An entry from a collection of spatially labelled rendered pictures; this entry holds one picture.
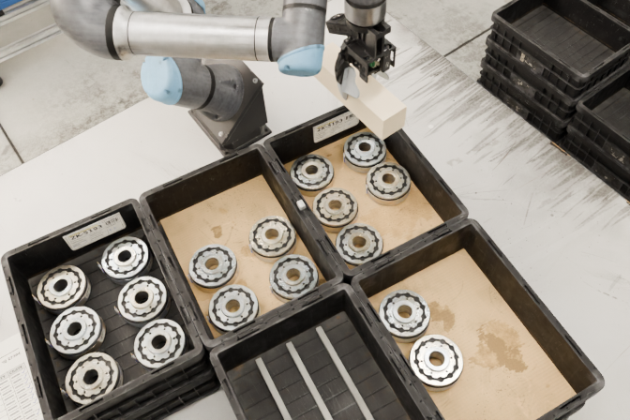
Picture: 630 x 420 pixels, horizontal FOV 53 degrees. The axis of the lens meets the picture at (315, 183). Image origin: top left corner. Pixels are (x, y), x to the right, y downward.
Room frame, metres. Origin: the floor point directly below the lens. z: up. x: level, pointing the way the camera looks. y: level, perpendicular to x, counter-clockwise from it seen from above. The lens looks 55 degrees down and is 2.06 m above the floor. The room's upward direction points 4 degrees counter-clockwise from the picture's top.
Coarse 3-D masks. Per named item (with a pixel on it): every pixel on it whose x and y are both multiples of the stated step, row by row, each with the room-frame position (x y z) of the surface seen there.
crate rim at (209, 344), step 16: (256, 144) 0.91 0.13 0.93; (224, 160) 0.88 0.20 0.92; (272, 160) 0.86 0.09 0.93; (192, 176) 0.83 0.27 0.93; (144, 192) 0.80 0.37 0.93; (288, 192) 0.77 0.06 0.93; (144, 208) 0.76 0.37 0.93; (304, 224) 0.69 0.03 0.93; (160, 240) 0.68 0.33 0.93; (320, 240) 0.65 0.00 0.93; (176, 272) 0.61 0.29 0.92; (336, 272) 0.57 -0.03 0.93; (320, 288) 0.54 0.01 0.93; (192, 304) 0.53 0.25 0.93; (288, 304) 0.51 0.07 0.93; (192, 320) 0.49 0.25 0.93; (256, 320) 0.48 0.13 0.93; (224, 336) 0.46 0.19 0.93
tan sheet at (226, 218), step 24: (240, 192) 0.85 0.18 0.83; (264, 192) 0.84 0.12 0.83; (192, 216) 0.79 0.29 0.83; (216, 216) 0.79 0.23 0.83; (240, 216) 0.78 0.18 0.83; (264, 216) 0.78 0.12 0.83; (192, 240) 0.73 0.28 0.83; (216, 240) 0.72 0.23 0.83; (240, 240) 0.72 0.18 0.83; (240, 264) 0.66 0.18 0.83; (264, 264) 0.65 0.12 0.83; (192, 288) 0.61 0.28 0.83; (264, 288) 0.60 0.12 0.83; (264, 312) 0.54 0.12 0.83; (216, 336) 0.50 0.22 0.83
